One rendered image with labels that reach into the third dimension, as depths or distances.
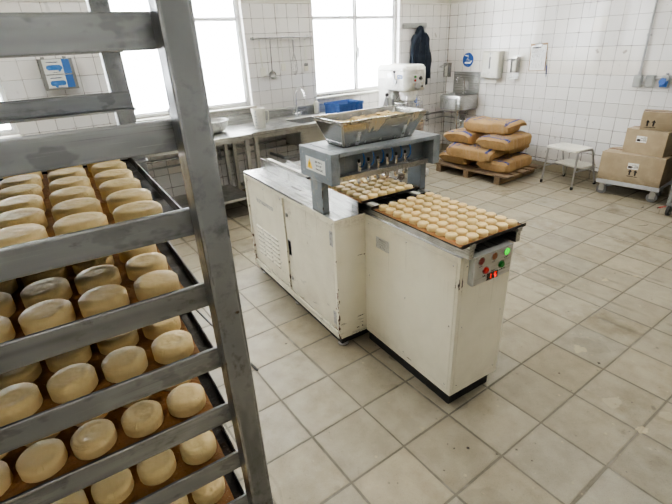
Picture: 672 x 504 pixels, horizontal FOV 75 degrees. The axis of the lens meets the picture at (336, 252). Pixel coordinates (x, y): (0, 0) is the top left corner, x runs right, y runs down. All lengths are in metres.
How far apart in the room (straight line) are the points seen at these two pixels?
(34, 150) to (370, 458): 1.90
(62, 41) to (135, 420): 0.44
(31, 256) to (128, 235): 0.08
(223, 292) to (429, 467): 1.74
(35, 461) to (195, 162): 0.40
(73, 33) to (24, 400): 0.38
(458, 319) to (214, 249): 1.67
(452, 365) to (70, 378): 1.81
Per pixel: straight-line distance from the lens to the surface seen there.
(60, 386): 0.60
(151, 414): 0.65
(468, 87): 7.20
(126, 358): 0.60
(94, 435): 0.66
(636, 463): 2.42
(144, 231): 0.48
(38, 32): 0.45
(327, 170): 2.21
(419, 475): 2.11
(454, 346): 2.12
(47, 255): 0.48
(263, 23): 5.55
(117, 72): 0.88
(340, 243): 2.33
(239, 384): 0.57
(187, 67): 0.43
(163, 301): 0.51
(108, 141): 0.46
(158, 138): 0.46
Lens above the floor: 1.66
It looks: 25 degrees down
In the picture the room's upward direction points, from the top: 3 degrees counter-clockwise
